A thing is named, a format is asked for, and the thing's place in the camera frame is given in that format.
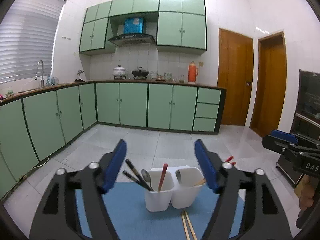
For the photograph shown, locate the black chopstick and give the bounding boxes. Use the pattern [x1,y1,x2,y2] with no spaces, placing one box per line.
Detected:
[122,171,151,191]
[125,159,153,191]

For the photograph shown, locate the green lower kitchen cabinets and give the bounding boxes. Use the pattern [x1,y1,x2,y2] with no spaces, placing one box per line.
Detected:
[1,80,226,197]

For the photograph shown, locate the green kitchen cabinets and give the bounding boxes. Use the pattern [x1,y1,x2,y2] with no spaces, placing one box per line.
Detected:
[1,80,226,197]
[79,0,207,55]

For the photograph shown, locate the chrome kitchen faucet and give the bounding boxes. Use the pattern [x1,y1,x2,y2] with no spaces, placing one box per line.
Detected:
[34,59,45,88]

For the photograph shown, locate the green upper kitchen cabinets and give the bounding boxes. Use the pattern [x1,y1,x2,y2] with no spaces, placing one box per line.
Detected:
[79,0,207,55]

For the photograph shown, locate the person's right hand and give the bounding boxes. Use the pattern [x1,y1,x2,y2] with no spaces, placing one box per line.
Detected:
[299,175,319,211]

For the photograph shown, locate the white double utensil holder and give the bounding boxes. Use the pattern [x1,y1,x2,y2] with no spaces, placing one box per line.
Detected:
[144,165,204,212]

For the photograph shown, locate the metal spoon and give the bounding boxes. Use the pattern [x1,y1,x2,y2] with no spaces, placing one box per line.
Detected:
[141,169,153,191]

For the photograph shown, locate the blue table mat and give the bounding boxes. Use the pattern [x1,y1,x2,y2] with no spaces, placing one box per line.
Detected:
[75,181,247,240]

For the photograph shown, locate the plain wooden chopstick left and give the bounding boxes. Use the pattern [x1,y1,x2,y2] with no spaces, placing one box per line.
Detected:
[181,212,190,240]

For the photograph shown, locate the plain wooden chopstick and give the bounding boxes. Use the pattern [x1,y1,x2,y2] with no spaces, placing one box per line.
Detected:
[181,212,190,240]
[183,210,197,240]

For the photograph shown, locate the plain wooden chopstick right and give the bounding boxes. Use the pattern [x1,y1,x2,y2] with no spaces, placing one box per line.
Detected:
[183,210,197,240]

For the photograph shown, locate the white cooking pot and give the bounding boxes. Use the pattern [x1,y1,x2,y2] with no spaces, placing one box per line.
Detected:
[113,65,126,80]

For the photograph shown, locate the black wok with lid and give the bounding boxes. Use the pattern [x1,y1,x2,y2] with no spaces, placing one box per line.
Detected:
[131,67,149,80]

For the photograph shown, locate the small kettle on counter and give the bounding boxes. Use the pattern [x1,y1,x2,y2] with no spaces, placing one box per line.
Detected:
[75,69,84,82]

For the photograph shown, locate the orange thermos flask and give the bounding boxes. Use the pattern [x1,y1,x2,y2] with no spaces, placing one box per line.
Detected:
[188,61,199,83]

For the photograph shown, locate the closed wooden door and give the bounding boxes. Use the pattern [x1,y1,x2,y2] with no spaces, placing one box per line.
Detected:
[217,29,254,126]

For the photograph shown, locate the black range hood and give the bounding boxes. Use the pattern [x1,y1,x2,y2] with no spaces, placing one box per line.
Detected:
[108,33,155,47]

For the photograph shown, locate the blue box above hood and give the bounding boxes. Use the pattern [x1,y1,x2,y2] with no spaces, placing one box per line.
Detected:
[124,17,146,34]

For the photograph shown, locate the window blind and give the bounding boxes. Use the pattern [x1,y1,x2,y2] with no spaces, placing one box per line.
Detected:
[1,0,66,83]

